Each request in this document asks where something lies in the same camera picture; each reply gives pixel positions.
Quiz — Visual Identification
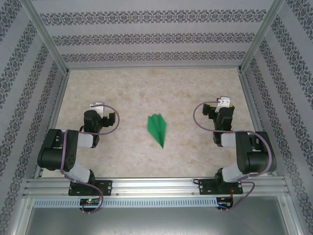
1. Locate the grey metal sheet panel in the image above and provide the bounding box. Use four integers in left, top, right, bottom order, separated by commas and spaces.
24, 207, 289, 235

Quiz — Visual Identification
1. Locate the left small circuit board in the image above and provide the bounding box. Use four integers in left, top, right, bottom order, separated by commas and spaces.
80, 198, 100, 206

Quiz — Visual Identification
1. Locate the aluminium mounting rail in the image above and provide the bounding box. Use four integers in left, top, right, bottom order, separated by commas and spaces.
23, 178, 291, 198

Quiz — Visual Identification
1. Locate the purple cable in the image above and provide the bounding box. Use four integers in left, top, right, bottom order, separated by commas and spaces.
60, 103, 120, 215
193, 101, 273, 213

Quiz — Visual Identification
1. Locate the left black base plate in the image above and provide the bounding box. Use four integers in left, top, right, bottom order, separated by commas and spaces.
68, 180, 113, 196

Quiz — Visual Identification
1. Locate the small circuit board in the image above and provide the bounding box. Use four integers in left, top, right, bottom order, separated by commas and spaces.
217, 197, 233, 208
80, 198, 100, 206

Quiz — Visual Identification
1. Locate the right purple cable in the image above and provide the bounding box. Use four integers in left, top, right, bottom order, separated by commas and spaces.
193, 101, 273, 213

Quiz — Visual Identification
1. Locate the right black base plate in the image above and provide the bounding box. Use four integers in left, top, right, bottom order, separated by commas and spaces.
198, 178, 244, 196

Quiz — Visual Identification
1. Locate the slotted grey cable duct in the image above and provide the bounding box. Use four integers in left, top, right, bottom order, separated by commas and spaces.
33, 197, 218, 208

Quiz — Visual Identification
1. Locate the right small circuit board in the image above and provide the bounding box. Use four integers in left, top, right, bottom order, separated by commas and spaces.
217, 197, 233, 208

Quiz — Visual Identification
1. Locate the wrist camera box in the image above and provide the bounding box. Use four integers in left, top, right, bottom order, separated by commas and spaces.
215, 95, 232, 114
89, 102, 107, 115

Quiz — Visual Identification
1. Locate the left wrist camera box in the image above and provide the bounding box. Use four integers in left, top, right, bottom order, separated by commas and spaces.
89, 102, 107, 115

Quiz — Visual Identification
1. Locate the aluminium frame post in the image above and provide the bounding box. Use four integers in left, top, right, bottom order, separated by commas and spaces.
19, 0, 70, 74
238, 0, 286, 73

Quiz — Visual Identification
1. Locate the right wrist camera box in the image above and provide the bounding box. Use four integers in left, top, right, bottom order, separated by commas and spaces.
215, 95, 232, 114

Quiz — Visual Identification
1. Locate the aluminium table side rail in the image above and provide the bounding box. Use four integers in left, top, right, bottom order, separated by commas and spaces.
237, 72, 279, 177
33, 72, 71, 179

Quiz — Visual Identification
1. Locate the green square paper sheet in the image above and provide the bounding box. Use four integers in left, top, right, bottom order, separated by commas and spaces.
147, 114, 168, 149

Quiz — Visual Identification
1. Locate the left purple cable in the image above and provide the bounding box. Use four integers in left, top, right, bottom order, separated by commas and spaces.
60, 103, 120, 215

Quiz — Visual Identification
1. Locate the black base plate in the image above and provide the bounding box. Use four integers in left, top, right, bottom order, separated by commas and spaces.
68, 180, 113, 196
198, 178, 244, 196

